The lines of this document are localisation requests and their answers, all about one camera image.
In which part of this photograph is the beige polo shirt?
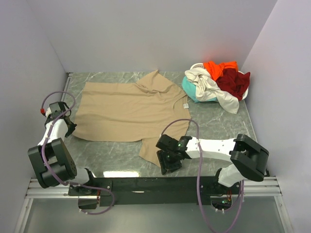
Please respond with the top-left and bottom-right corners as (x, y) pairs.
(73, 70), (191, 166)

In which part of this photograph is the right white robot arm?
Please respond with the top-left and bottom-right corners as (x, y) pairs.
(156, 134), (269, 194)

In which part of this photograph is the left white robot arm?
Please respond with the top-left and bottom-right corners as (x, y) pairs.
(28, 101), (97, 195)

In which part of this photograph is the black base beam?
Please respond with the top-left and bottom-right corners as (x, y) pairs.
(68, 176), (245, 207)

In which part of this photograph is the teal shirt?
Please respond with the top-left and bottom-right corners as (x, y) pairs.
(181, 75), (218, 103)

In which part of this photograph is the white shirt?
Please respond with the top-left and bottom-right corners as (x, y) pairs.
(185, 67), (240, 114)

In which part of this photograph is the white laundry basket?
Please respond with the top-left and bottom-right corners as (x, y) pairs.
(190, 63), (249, 100)

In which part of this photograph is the dark red shirt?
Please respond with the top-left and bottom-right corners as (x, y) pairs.
(216, 68), (251, 100)

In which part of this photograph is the orange shirt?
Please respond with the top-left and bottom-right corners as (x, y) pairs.
(203, 61), (238, 81)

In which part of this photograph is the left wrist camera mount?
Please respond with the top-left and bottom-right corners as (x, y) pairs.
(40, 107), (52, 118)

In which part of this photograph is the aluminium rail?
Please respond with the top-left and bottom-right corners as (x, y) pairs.
(25, 177), (282, 199)

